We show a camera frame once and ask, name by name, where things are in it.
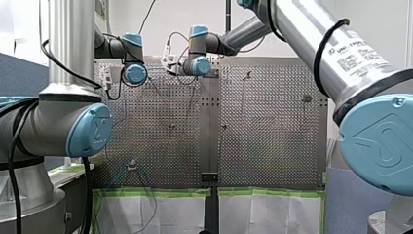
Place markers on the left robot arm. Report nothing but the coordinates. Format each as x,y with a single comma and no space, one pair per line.
69,48

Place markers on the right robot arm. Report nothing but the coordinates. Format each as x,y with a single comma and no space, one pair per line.
350,58

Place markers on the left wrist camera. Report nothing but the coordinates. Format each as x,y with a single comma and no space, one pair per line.
107,78

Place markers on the black panel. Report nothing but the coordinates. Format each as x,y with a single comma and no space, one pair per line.
76,208

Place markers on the black upright rod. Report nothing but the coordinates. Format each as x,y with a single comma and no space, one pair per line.
228,14

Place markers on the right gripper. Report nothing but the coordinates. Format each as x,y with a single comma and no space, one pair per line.
181,69

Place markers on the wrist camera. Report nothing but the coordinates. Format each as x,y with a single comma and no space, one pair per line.
168,60
107,78

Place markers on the grey board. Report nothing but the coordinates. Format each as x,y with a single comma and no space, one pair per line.
350,204

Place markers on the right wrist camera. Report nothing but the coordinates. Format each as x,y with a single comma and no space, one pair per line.
168,60

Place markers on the connector holder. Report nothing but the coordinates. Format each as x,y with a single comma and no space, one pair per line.
131,167

